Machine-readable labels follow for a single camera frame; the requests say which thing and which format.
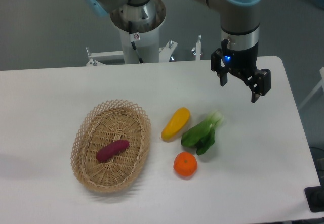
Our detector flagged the yellow squash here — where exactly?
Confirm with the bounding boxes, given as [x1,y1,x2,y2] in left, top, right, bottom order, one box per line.
[161,107,191,141]

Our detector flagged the woven wicker basket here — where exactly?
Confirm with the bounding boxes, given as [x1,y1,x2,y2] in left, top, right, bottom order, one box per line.
[71,100,151,193]

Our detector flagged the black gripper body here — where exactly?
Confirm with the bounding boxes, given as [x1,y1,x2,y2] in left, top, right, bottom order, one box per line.
[219,39,259,80]

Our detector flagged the purple sweet potato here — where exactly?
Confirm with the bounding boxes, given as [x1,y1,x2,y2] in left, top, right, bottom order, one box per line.
[96,140,130,163]

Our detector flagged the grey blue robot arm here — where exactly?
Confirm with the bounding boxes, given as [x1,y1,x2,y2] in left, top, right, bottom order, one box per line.
[85,0,271,102]

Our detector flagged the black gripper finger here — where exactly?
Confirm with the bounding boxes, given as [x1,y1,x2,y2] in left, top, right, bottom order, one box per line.
[211,48,228,86]
[244,69,271,103]

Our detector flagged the white metal base frame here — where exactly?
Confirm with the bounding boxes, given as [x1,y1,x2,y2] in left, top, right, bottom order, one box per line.
[86,35,203,66]

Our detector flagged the green bok choy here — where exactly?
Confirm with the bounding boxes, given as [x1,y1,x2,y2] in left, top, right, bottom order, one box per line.
[181,110,224,155]

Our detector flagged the white table leg frame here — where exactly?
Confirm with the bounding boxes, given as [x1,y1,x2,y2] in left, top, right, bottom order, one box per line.
[298,67,324,111]

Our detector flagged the black box at table edge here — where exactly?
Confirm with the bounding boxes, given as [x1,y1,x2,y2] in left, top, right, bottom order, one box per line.
[304,186,323,213]

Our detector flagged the orange tangerine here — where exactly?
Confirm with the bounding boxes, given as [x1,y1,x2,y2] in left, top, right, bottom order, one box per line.
[173,152,198,177]

